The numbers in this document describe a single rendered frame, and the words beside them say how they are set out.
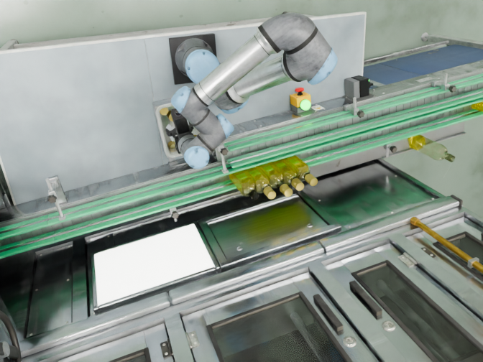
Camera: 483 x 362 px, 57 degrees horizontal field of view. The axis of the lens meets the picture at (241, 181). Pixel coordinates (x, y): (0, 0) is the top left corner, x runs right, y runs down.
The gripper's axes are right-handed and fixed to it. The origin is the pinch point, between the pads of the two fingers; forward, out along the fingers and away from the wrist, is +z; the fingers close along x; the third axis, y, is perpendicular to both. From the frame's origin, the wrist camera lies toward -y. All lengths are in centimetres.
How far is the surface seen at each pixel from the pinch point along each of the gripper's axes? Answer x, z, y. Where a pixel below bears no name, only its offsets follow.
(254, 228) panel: 15, -27, 40
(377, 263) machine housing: 46, -63, 46
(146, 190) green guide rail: -18.7, -3.3, 22.3
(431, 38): 184, 79, 20
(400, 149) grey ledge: 101, 0, 45
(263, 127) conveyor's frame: 35.0, 0.5, 12.8
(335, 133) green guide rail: 65, -4, 23
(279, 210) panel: 29, -20, 41
